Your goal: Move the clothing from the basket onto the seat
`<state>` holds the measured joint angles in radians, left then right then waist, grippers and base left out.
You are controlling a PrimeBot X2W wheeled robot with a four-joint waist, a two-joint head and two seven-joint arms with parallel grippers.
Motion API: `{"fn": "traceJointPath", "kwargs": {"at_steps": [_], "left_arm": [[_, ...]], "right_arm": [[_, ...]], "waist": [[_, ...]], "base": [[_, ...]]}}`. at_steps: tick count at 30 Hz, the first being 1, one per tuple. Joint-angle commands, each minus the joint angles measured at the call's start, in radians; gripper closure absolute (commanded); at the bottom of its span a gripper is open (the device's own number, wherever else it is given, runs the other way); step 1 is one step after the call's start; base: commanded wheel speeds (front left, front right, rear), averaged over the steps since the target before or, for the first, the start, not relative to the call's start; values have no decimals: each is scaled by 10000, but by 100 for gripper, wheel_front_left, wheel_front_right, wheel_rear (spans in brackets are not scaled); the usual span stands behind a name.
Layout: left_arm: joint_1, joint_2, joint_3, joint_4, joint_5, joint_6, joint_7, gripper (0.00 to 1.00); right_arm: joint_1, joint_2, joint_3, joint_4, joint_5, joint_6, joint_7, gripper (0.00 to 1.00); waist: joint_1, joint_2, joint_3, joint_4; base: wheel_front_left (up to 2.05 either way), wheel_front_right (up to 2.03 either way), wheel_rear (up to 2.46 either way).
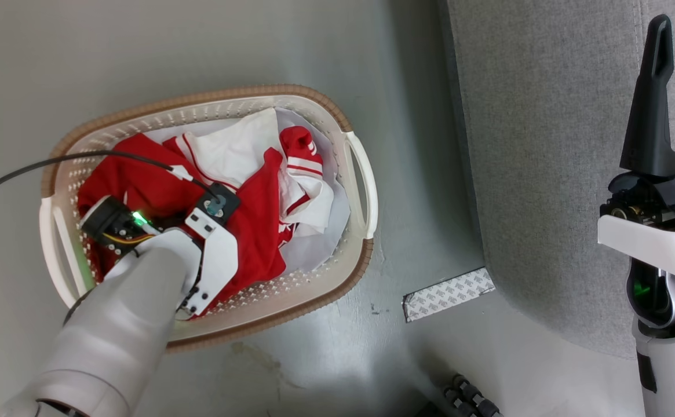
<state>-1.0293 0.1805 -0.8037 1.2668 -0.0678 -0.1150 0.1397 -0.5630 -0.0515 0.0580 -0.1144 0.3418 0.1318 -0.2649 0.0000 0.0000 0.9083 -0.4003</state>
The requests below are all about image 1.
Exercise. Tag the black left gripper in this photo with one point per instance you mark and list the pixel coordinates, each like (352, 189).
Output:
(108, 223)

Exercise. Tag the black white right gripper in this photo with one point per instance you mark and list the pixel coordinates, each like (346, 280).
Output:
(661, 231)

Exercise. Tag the red and white jersey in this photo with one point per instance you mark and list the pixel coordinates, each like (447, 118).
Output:
(256, 231)

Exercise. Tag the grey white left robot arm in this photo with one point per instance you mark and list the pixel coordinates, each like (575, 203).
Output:
(111, 336)

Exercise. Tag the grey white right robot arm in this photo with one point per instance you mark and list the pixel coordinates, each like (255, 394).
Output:
(670, 347)

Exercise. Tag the white basket with brown rim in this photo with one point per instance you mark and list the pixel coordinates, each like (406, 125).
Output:
(357, 231)

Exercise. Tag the grey fabric sofa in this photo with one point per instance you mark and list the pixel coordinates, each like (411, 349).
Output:
(546, 145)

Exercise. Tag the patterned white tape strip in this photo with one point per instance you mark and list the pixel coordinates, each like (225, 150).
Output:
(447, 294)

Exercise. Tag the black wrist camera white bracket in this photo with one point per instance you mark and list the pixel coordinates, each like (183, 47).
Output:
(218, 255)

